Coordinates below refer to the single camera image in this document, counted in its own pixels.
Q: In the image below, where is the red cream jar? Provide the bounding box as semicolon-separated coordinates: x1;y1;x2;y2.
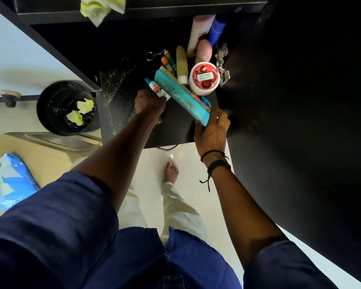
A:
188;61;221;97

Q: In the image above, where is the person's left forearm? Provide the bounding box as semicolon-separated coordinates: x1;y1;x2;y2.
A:
72;112;160;213

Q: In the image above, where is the white cabinet door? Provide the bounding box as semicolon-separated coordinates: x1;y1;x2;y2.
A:
0;4;101;103

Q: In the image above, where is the teal comb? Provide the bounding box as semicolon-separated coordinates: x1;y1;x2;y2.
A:
154;69;211;127

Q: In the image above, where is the black waste bin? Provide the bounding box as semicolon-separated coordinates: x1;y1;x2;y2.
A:
36;80;101;137

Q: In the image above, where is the black bead bracelet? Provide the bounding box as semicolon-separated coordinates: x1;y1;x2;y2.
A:
207;160;231;178

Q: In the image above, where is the blue wipes packet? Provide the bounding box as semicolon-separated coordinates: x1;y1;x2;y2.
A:
0;153;40;212

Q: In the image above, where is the yellow cleaning wipe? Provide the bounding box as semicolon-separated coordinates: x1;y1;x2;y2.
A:
78;0;128;27

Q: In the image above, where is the person's right forearm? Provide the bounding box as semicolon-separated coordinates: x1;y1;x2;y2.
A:
206;161;289;268

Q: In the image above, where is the person's right foot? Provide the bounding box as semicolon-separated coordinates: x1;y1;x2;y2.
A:
164;161;180;185

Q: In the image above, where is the white tube with teal cap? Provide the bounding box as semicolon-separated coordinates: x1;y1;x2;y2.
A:
144;77;171;102

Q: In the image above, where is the orange lip balm stick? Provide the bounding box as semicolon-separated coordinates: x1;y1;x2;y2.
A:
160;56;176;77

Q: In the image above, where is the black thread bracelet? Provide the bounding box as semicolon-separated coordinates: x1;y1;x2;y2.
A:
199;149;229;192

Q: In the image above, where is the pink lotion bottle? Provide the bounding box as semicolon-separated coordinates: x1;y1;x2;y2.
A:
186;14;216;58

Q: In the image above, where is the person's right hand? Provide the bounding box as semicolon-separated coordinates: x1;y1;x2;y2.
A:
193;106;231;166

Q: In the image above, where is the silver cabinet hinge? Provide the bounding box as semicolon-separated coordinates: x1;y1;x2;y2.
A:
215;42;231;88

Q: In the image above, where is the navy blue shirt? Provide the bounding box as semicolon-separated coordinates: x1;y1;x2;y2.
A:
0;171;337;289

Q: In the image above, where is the black cabinet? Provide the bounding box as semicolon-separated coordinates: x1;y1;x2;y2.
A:
0;0;361;286

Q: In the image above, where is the person's left hand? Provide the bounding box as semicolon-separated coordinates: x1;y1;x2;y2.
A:
134;88;168;118

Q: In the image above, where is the small green bottle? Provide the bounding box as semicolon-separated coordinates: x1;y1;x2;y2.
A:
145;49;177;72

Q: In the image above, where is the yellow makeup sponge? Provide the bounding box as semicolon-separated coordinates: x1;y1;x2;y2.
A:
176;45;189;85

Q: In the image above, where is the blue lotion bottle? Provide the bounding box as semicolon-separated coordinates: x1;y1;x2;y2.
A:
208;14;227;47

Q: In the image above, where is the beige plastic stool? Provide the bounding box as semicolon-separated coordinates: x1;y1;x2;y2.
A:
0;132;103;223

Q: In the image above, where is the pink makeup sponge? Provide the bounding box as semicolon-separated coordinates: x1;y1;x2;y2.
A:
195;39;213;65

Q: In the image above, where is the black shelf board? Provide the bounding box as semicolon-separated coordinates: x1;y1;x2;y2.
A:
13;0;270;25

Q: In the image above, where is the crumpled yellow wipe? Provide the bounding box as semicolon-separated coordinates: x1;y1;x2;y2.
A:
76;98;95;115
66;110;84;127

